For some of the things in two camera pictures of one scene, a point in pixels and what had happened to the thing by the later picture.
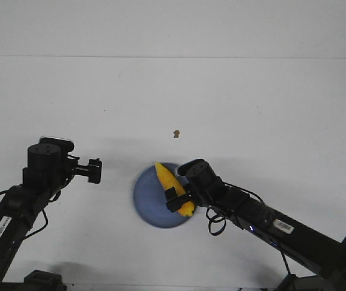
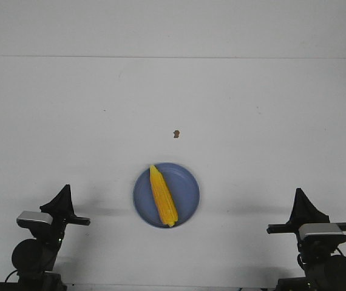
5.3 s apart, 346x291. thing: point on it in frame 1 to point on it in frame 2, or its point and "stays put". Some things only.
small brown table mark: [176, 133] stays put
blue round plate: [150, 199] stays put
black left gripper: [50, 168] to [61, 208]
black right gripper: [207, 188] to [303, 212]
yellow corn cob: [169, 180] to [163, 196]
